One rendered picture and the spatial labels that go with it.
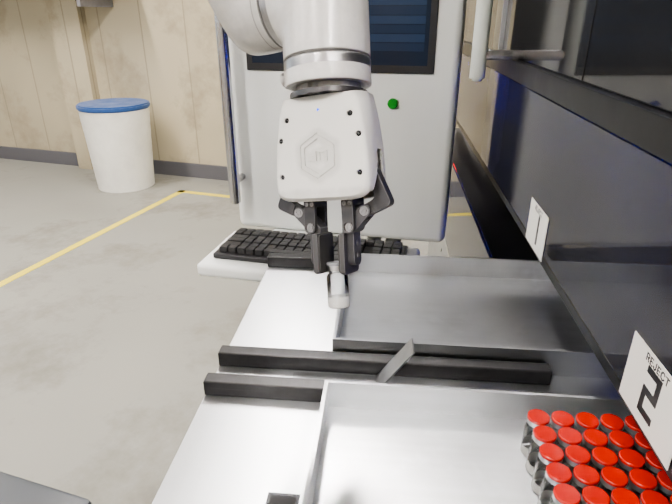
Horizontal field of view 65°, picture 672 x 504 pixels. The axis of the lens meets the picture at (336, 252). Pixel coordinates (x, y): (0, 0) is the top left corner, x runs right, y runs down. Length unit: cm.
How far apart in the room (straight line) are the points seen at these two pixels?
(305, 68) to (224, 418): 37
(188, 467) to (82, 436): 149
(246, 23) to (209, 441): 42
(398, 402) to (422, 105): 70
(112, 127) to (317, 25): 390
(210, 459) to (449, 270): 50
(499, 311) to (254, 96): 72
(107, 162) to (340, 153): 402
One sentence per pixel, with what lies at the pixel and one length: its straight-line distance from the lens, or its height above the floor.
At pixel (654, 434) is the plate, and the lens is 47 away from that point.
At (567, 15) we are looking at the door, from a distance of 76.
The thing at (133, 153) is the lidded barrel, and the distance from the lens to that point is 443.
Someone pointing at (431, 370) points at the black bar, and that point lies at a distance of 65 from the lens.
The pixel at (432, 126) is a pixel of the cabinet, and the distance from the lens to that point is 115.
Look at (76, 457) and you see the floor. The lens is 197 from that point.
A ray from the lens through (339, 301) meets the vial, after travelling 52.
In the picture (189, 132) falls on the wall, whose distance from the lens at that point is 470.
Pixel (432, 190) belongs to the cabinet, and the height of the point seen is 93.
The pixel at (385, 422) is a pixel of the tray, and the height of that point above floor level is 88.
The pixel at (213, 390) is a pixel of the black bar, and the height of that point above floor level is 89.
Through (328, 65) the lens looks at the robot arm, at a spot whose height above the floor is 124.
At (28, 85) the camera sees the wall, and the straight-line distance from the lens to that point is 569.
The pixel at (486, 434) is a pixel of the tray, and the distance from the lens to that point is 60.
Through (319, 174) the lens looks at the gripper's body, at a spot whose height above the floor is 114.
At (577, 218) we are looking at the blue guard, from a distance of 61.
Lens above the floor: 128
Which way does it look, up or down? 24 degrees down
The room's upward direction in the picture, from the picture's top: straight up
